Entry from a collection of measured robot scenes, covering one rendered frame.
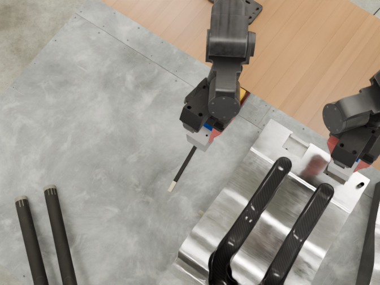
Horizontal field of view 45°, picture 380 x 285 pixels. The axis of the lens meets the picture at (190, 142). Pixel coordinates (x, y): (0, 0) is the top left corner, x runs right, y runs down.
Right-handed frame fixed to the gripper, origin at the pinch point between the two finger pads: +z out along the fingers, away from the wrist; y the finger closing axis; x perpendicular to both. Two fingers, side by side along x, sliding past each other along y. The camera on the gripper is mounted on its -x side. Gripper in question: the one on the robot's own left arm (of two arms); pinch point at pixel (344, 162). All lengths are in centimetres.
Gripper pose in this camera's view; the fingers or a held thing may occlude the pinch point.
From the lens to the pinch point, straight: 104.1
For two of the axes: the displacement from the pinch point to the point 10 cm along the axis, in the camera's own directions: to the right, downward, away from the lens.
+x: 6.0, -5.9, 5.4
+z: -0.7, 6.3, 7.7
